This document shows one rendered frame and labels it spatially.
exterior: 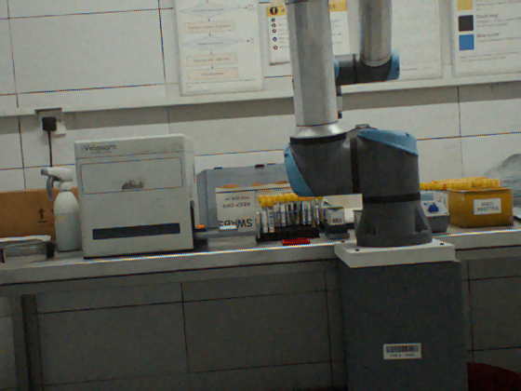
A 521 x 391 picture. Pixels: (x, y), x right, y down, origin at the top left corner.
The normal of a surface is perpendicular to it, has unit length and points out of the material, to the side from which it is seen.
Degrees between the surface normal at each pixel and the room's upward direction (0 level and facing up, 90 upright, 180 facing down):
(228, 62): 94
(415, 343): 90
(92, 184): 90
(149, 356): 90
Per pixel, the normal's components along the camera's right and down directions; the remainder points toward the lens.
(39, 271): 0.03, 0.05
